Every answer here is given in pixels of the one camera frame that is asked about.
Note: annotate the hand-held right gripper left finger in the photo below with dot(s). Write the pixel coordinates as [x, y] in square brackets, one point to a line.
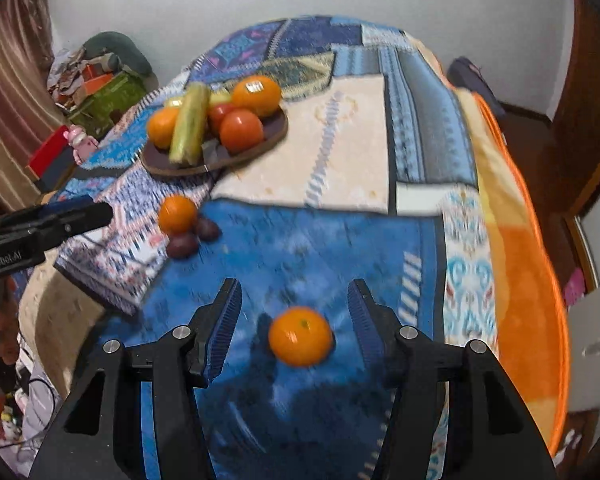
[225, 330]

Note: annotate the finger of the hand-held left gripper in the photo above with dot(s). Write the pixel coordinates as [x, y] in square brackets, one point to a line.
[80, 219]
[60, 206]

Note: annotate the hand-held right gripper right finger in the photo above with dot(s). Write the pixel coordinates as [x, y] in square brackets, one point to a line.
[365, 325]

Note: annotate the small mandarin orange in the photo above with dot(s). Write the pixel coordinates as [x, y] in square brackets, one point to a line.
[300, 336]

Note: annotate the medium orange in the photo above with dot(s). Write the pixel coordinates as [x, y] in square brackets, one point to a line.
[160, 127]

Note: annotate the yellow-green corn cob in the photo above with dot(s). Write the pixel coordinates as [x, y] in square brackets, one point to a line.
[190, 125]

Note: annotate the red tomato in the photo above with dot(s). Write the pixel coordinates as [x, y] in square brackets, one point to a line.
[241, 131]
[219, 114]

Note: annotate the purple ceramic plate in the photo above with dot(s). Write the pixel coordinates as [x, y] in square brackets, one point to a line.
[260, 141]

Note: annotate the large orange with sticker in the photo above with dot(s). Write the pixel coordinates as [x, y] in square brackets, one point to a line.
[256, 97]

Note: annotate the red box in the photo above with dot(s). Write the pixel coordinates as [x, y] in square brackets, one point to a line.
[50, 152]

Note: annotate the pink toy figure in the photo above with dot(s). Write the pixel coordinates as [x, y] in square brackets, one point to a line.
[82, 145]

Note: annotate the dark purple passion fruit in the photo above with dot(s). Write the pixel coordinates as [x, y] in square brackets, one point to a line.
[208, 228]
[182, 246]

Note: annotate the orange cardboard box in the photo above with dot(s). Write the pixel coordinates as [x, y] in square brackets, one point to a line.
[97, 81]

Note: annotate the striped brown curtain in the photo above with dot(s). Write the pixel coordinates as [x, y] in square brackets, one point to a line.
[15, 75]

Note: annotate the pile of assorted clutter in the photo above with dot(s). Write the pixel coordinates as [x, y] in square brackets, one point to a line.
[65, 67]

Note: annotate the orange fleece blanket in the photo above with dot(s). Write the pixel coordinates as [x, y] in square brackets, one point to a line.
[525, 285]

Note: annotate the blue patchwork blanket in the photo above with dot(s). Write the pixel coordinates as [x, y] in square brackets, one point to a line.
[330, 135]

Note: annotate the small pink object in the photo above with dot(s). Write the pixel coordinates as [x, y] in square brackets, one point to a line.
[575, 285]

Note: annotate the grey backpack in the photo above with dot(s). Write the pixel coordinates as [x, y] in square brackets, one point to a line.
[467, 72]

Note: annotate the brown wooden wardrobe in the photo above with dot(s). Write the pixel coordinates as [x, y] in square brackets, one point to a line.
[590, 85]

